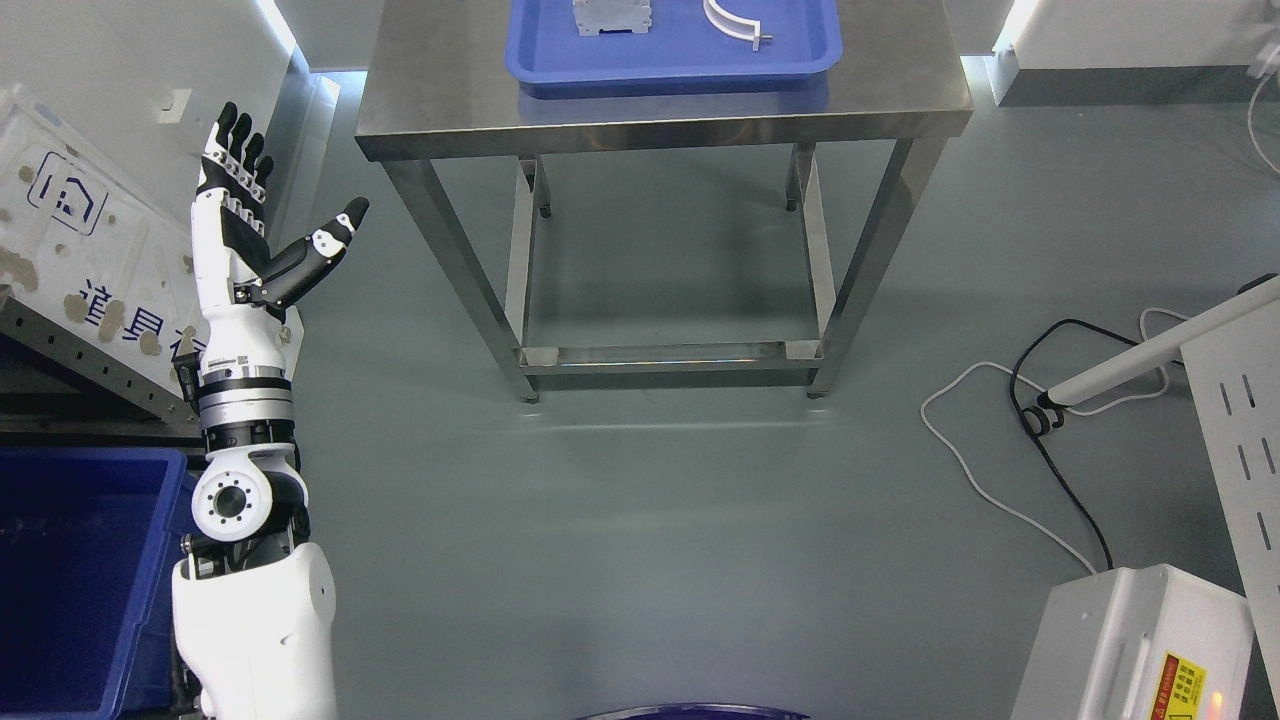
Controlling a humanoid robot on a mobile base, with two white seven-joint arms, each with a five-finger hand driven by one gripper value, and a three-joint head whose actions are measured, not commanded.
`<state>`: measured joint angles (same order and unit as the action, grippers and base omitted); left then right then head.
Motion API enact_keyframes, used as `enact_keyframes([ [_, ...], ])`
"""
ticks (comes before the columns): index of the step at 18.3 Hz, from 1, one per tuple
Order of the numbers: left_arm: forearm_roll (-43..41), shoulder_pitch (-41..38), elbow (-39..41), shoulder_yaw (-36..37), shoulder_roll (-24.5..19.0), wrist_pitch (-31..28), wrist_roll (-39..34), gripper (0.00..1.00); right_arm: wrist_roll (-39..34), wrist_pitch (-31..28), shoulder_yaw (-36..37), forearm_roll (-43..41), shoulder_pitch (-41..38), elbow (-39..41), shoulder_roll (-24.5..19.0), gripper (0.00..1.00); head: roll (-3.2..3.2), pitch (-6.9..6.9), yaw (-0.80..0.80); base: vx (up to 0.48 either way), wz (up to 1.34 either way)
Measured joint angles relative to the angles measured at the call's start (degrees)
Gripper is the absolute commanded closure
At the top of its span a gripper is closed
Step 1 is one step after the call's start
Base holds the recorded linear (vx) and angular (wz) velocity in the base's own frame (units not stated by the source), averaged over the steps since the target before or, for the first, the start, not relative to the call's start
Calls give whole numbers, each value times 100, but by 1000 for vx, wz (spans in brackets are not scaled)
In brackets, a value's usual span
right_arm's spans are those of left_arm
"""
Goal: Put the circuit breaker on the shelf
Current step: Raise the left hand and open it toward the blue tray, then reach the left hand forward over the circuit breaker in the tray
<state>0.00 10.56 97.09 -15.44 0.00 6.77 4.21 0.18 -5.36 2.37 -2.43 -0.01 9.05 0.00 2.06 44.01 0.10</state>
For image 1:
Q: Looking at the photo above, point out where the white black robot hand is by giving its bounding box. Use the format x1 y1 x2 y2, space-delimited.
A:
191 101 370 313

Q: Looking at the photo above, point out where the blue plastic tray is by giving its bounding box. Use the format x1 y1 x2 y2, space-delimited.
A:
504 1 844 99

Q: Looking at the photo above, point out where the blue robot base rim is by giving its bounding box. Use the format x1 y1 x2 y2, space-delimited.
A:
581 702 812 720

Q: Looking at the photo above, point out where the white equipment box warning label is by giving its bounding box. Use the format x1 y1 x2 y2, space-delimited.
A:
1011 564 1254 719

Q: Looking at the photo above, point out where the white cable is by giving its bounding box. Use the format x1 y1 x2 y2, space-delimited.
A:
920 307 1190 575

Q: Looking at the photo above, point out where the stainless steel table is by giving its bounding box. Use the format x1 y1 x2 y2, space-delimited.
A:
355 1 974 404

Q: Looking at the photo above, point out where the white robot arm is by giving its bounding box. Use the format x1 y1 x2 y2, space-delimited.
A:
172 102 369 719

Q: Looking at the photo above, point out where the white pole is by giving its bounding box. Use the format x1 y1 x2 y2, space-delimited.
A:
1034 273 1279 411

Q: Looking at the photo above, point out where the white wall socket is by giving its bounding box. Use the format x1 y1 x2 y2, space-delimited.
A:
155 88 193 126

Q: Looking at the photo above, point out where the blue storage bin left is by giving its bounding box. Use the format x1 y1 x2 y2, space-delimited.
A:
1 447 195 719

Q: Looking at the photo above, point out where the grey circuit breaker red switch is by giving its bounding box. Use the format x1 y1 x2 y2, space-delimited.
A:
572 0 653 36

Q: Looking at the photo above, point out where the white curved plastic bracket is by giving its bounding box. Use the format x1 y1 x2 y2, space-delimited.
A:
701 0 773 53

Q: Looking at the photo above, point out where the white perforated cabinet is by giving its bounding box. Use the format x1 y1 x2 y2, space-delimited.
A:
1181 302 1279 698

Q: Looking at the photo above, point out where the black cable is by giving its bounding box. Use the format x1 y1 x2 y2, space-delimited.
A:
1010 319 1151 571

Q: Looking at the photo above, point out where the white sign panel blue text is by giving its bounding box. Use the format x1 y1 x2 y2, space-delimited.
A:
0 85 305 404

